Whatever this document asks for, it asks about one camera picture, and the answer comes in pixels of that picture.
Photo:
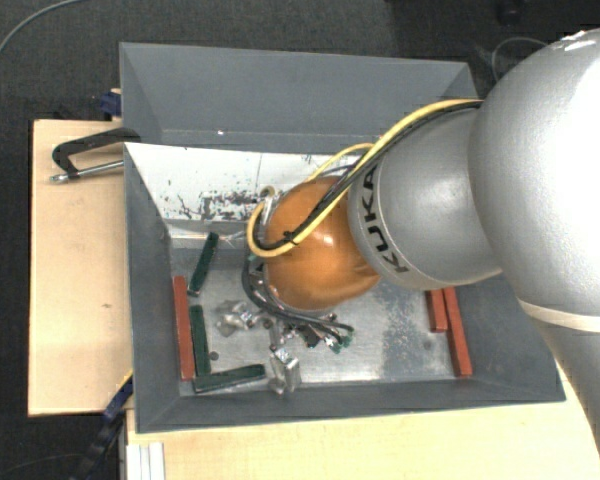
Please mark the grey metal bin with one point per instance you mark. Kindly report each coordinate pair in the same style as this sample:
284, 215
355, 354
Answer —
280, 98

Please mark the pale wood flat board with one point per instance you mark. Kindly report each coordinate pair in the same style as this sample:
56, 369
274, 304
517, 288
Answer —
75, 278

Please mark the red-brown flat block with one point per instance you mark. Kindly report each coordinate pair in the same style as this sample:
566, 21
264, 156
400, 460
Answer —
436, 312
457, 333
183, 328

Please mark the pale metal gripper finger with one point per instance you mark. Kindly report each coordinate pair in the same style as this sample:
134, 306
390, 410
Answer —
286, 370
232, 320

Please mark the dark green flat block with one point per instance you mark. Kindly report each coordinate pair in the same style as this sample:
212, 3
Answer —
204, 265
200, 340
230, 378

